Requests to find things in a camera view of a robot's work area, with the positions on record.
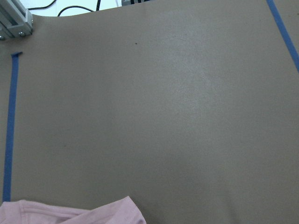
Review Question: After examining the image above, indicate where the pink Snoopy t-shirt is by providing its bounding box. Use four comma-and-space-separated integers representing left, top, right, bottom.
0, 196, 146, 224

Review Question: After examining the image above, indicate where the aluminium frame post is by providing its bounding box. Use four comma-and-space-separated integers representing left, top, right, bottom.
0, 0, 33, 41

